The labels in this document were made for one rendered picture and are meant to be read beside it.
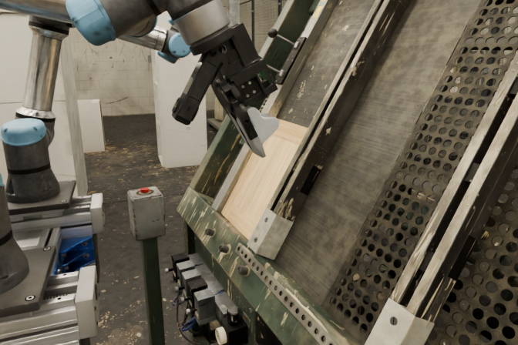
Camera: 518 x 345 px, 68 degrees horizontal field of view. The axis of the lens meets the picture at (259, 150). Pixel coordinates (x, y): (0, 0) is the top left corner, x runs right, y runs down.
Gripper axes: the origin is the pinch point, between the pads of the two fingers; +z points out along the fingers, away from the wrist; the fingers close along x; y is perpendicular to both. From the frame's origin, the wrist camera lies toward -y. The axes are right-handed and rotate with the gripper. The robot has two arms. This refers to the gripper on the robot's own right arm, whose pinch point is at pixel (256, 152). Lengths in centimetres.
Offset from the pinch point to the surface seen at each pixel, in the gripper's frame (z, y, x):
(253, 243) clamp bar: 39, -7, 37
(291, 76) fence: 13, 38, 75
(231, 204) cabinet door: 40, -6, 67
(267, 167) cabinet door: 32, 11, 59
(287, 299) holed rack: 44.7, -7.8, 16.4
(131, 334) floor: 104, -85, 127
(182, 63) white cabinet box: 25, 44, 423
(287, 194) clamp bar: 30.6, 8.3, 34.9
